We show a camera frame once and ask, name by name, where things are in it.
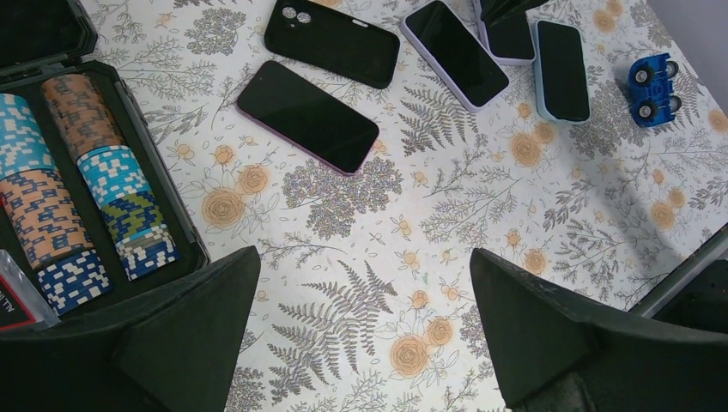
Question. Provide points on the phone in lilac case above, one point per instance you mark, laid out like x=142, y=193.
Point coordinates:
x=455, y=54

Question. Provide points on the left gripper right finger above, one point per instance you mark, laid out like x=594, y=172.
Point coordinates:
x=556, y=350

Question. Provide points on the blue toy car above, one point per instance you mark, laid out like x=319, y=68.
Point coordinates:
x=650, y=82

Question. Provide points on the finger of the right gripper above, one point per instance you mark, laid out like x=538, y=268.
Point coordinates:
x=497, y=10

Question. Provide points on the black poker chip case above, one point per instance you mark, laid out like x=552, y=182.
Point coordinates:
x=89, y=213

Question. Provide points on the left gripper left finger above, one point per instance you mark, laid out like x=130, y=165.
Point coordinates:
x=173, y=348

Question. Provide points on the phone in light-blue case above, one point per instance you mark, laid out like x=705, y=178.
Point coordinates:
x=560, y=74

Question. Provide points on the floral table mat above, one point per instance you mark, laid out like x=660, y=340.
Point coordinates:
x=364, y=301

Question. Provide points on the black phone case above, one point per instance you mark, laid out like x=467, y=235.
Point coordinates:
x=331, y=40

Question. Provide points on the card deck box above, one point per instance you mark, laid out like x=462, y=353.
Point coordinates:
x=22, y=306

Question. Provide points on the phone with purple edge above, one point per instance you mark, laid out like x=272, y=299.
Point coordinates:
x=292, y=107

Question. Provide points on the phone in white case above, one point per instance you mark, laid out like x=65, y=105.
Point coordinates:
x=509, y=40

